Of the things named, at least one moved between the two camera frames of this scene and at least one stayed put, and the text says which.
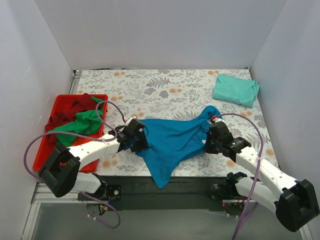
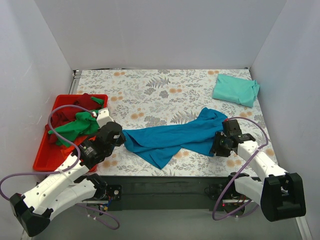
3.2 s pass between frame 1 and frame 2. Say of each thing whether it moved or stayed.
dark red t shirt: stayed
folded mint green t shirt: stayed
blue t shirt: moved
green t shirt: stayed
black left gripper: moved
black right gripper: moved
